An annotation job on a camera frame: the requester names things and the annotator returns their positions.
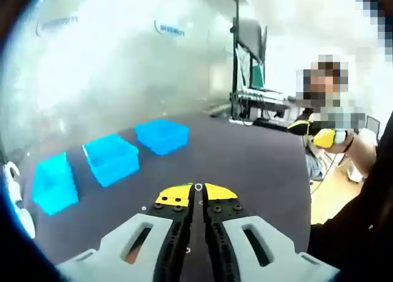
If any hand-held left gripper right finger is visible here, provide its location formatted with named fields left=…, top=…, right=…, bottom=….
left=201, top=182, right=341, bottom=282

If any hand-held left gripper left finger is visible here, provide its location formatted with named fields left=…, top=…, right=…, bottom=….
left=56, top=182, right=195, bottom=282

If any blue plastic bin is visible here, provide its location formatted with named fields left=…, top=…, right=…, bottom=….
left=31, top=152, right=80, bottom=216
left=134, top=119, right=190, bottom=156
left=82, top=133, right=141, bottom=187

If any person's right hand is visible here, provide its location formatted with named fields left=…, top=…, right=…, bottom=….
left=325, top=130, right=357, bottom=155

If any white equipment box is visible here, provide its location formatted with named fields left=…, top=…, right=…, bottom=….
left=230, top=90, right=292, bottom=123

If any large black monitor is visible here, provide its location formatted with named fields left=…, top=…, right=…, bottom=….
left=236, top=17, right=268, bottom=63

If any blue logo glass sticker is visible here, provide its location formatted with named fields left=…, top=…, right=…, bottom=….
left=153, top=19, right=187, bottom=39
left=35, top=16, right=79, bottom=37

